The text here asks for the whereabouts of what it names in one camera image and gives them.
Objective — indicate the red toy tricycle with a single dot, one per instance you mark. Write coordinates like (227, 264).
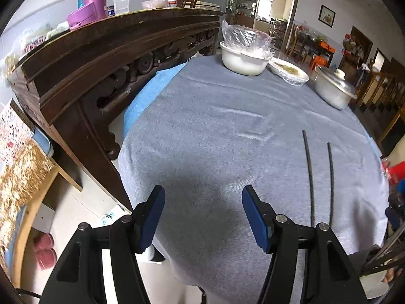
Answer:
(393, 173)

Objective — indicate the white bowl with plastic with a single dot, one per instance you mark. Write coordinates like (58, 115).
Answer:
(245, 50)

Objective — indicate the dark chopstick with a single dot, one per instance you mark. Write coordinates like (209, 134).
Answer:
(310, 176)
(331, 183)

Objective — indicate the dark carved wooden sideboard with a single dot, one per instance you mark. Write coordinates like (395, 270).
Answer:
(75, 85)

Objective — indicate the clear plastic cup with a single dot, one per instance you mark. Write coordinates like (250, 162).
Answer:
(121, 7)

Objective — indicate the pink slippers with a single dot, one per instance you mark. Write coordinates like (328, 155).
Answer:
(44, 252)

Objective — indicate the framed wall picture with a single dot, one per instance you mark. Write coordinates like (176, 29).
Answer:
(326, 16)

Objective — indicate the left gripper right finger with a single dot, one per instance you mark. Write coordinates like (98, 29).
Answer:
(266, 228)

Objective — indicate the aluminium pot with lid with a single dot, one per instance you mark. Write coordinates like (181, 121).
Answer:
(331, 86)

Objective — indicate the grey table cloth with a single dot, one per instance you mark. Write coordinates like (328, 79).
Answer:
(210, 133)

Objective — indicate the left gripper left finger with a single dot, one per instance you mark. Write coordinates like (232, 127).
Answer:
(146, 217)

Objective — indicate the purple thermos lid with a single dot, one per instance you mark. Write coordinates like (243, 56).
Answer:
(82, 16)

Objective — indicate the patterned bowl with food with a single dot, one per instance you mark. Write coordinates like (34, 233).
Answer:
(290, 73)

